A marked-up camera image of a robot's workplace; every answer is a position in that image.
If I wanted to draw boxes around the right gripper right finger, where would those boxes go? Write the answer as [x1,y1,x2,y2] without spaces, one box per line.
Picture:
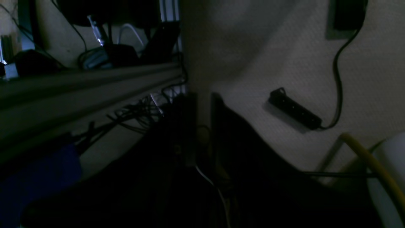
[211,93,382,228]

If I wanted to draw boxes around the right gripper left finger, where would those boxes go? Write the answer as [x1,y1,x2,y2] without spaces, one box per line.
[21,93,198,228]

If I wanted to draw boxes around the blue block under table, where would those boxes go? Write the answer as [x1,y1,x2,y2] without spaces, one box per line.
[0,144,82,228]

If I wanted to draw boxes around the black power strip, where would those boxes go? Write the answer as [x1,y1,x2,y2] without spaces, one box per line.
[268,87,322,130]

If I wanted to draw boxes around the white thin cable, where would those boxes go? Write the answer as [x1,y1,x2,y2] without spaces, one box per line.
[195,165,231,228]

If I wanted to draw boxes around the yellow hose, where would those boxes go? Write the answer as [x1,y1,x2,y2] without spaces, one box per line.
[339,133,405,212]

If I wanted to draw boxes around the grey aluminium frame rail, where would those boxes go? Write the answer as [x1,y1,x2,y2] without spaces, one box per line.
[0,63,181,162]

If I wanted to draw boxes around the black power strip cable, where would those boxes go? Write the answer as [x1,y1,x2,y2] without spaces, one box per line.
[320,19,364,130]

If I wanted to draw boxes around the black wall adapter box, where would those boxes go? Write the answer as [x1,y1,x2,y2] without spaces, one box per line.
[325,0,369,41]

